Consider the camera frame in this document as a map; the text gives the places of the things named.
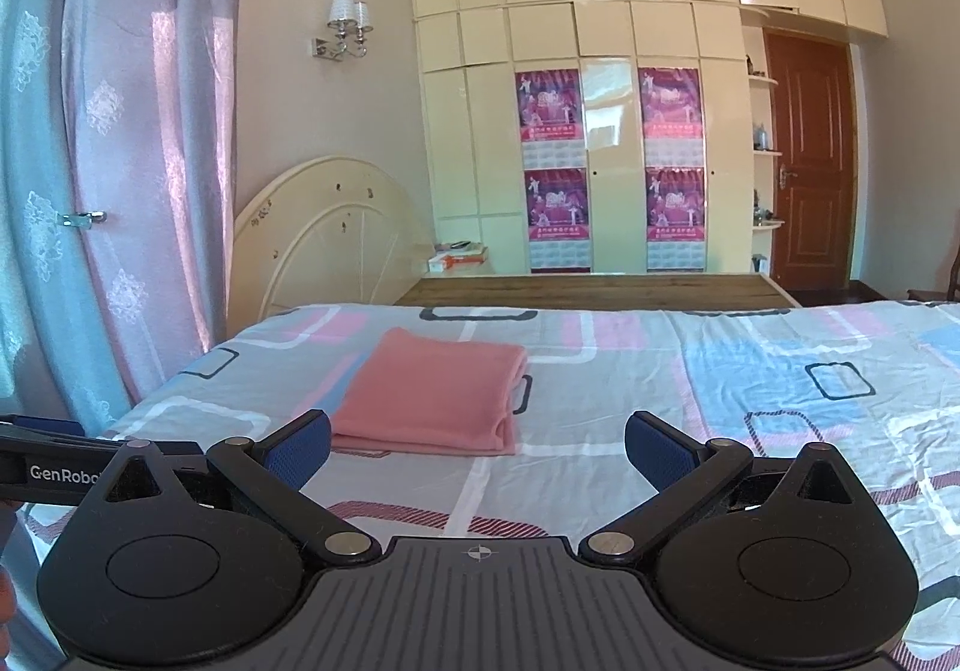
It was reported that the pink long-sleeve sweater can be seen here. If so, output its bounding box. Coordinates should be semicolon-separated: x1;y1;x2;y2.
332;329;527;456

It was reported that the person's left hand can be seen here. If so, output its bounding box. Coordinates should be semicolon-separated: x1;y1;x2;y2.
0;568;18;627

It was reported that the patterned bed sheet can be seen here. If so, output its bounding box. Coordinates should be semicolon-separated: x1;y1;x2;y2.
2;302;958;669

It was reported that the metal curtain tieback hook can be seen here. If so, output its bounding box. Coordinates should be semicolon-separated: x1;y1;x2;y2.
59;212;107;231

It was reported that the cream round headboard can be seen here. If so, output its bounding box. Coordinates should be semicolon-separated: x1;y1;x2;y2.
226;156;434;335

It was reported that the lower right purple calendar poster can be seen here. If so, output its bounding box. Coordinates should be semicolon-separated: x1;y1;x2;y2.
646;167;706;272

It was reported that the purple calendar poster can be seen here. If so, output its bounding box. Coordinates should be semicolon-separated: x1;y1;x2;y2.
638;67;706;169
524;167;592;273
514;68;587;171
646;167;706;272

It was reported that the stack of boxes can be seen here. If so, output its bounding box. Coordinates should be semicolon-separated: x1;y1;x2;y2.
428;240;488;275

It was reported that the lower left purple calendar poster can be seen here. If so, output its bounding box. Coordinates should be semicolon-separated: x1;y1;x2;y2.
524;167;592;273

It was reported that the wooden chair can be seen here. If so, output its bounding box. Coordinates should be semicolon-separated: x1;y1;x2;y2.
907;255;958;302

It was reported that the brown wooden door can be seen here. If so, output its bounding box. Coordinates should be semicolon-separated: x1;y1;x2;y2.
765;31;857;293

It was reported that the upper right purple calendar poster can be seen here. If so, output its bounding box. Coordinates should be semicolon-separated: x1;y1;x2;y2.
638;67;706;169

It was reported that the upper left purple calendar poster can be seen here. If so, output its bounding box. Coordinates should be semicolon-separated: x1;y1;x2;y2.
514;68;587;171

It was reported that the cream corner shelf unit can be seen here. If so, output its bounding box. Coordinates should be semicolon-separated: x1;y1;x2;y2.
740;7;784;276

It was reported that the cream wardrobe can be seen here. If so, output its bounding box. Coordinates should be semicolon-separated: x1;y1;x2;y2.
412;0;887;273

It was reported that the pink and blue curtain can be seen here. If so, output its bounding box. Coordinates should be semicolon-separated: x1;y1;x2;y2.
2;0;239;435

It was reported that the wooden bed frame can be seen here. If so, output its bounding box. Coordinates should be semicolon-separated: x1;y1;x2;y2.
397;273;799;312

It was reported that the wall sconce lamp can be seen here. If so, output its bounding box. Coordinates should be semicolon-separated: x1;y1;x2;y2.
311;0;373;62

